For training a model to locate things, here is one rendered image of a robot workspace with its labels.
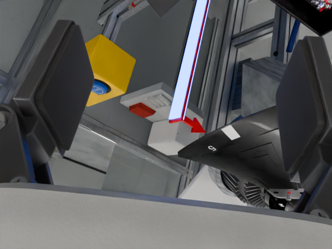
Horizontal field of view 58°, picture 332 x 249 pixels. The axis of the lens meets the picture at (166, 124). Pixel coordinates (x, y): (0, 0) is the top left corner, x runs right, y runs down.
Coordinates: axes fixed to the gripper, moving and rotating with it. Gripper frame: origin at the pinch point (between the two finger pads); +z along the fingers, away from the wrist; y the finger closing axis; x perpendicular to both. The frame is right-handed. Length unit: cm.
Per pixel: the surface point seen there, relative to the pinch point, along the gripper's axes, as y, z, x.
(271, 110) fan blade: 12.0, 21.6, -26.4
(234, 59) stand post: 15, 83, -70
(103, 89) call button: -18, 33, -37
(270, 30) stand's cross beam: 25, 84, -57
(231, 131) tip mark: 7.0, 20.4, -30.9
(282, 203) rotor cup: 23, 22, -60
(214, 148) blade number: 4.8, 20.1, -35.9
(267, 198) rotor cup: 20, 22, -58
